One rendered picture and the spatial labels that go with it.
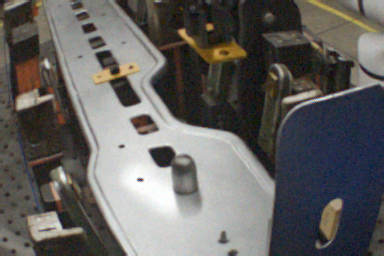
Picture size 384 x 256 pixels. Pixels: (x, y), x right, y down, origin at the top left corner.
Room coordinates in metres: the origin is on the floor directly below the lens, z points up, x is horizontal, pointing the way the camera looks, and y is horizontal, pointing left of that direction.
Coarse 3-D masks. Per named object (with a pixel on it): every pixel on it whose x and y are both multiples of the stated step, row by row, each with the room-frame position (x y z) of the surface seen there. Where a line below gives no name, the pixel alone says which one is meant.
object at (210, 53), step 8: (208, 24) 0.63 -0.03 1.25; (184, 32) 0.61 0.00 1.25; (208, 32) 0.59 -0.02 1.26; (216, 32) 0.58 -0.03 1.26; (192, 40) 0.59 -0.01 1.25; (208, 40) 0.57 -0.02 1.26; (216, 40) 0.57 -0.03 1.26; (200, 48) 0.57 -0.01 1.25; (208, 48) 0.56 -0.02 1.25; (216, 48) 0.56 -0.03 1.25; (224, 48) 0.56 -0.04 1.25; (232, 48) 0.56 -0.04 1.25; (240, 48) 0.56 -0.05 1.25; (208, 56) 0.55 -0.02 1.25; (216, 56) 0.55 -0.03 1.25; (224, 56) 0.55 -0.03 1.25; (232, 56) 0.55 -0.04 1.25; (240, 56) 0.55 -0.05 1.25
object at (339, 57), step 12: (336, 48) 0.64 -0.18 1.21; (312, 60) 0.63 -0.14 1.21; (324, 60) 0.61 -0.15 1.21; (336, 60) 0.63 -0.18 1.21; (348, 60) 0.62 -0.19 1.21; (324, 72) 0.61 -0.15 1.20; (336, 72) 0.62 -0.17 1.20; (348, 72) 0.62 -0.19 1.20; (324, 84) 0.64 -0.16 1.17; (336, 84) 0.61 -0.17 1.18; (348, 84) 0.62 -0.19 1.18; (324, 96) 0.64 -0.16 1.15
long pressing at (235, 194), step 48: (48, 0) 1.60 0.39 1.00; (96, 0) 1.48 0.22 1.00; (144, 48) 1.11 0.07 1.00; (96, 96) 0.95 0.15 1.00; (144, 96) 0.93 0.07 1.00; (96, 144) 0.81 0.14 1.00; (144, 144) 0.80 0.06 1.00; (192, 144) 0.79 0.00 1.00; (240, 144) 0.78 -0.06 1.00; (96, 192) 0.70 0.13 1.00; (144, 192) 0.69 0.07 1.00; (240, 192) 0.68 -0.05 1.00; (144, 240) 0.59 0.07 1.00; (192, 240) 0.59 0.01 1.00; (240, 240) 0.58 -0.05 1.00
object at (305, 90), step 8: (296, 80) 0.83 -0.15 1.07; (304, 80) 0.83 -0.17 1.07; (296, 88) 0.80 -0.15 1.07; (304, 88) 0.80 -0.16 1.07; (312, 88) 0.80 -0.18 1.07; (296, 96) 0.78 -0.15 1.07; (304, 96) 0.78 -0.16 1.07; (312, 96) 0.79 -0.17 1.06; (320, 96) 0.79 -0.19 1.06; (288, 104) 0.77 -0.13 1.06; (296, 104) 0.78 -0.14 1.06; (288, 112) 0.77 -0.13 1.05; (272, 160) 0.80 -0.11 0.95; (272, 168) 0.80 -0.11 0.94; (272, 176) 0.80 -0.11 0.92
